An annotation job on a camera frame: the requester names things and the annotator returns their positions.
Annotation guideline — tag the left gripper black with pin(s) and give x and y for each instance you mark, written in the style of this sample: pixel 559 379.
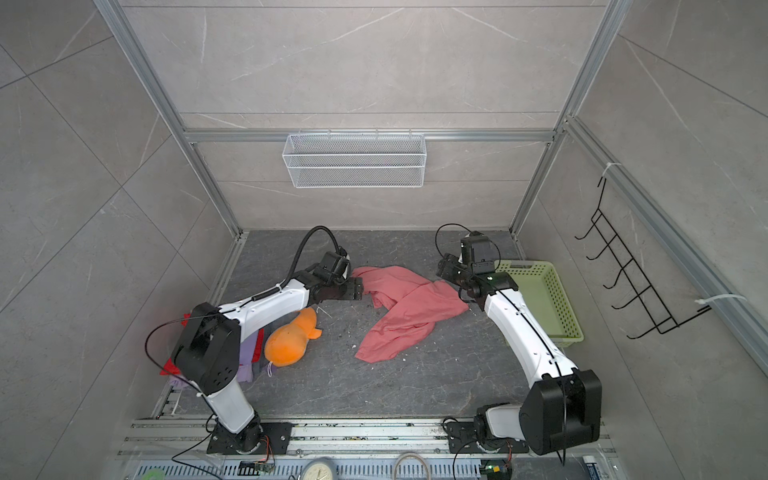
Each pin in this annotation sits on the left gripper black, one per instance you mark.
pixel 355 287

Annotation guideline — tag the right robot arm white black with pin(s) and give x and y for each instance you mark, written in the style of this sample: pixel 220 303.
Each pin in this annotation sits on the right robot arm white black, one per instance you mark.
pixel 563 406

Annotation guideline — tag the white wire mesh shelf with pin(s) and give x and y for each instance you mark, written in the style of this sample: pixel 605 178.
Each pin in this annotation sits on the white wire mesh shelf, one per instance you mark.
pixel 326 160

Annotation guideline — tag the orange plush fish toy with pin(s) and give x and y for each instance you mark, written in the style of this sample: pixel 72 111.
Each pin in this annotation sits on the orange plush fish toy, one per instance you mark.
pixel 288 343

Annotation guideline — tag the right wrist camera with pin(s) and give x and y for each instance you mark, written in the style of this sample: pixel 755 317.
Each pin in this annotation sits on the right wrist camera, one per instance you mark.
pixel 477 251

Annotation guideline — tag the black wire hook rack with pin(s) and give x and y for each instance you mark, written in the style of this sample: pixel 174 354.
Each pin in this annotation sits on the black wire hook rack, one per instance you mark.
pixel 630 272

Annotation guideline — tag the purple folded t shirt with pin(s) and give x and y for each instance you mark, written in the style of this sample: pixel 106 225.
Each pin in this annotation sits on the purple folded t shirt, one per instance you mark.
pixel 212 357

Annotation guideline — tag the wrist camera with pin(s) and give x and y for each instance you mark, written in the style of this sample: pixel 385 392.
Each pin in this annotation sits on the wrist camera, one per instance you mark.
pixel 477 251
pixel 333 267

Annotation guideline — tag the round pressure gauge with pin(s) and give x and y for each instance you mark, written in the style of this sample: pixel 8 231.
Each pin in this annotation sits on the round pressure gauge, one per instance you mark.
pixel 319 469

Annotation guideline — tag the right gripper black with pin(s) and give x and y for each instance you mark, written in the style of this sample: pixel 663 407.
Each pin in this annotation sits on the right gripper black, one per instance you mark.
pixel 448 265

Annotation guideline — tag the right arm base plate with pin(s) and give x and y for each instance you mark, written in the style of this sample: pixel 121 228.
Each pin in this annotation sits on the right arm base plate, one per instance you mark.
pixel 462 439

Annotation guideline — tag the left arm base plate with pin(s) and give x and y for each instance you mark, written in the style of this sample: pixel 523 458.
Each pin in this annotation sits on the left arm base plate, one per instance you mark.
pixel 276 437

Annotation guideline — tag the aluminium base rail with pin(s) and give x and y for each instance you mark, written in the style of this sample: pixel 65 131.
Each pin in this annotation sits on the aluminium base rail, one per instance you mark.
pixel 384 448

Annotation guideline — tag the pink t shirt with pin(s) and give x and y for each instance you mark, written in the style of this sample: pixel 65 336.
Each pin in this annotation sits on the pink t shirt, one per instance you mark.
pixel 414 306

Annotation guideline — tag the green plastic basket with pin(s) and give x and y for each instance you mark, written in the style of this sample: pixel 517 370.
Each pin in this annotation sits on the green plastic basket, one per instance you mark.
pixel 546 298

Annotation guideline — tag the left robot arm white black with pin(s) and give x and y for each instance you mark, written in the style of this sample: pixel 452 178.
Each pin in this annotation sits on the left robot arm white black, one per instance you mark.
pixel 229 405

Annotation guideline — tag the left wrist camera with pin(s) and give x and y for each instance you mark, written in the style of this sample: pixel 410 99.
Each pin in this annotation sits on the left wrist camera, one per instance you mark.
pixel 333 267

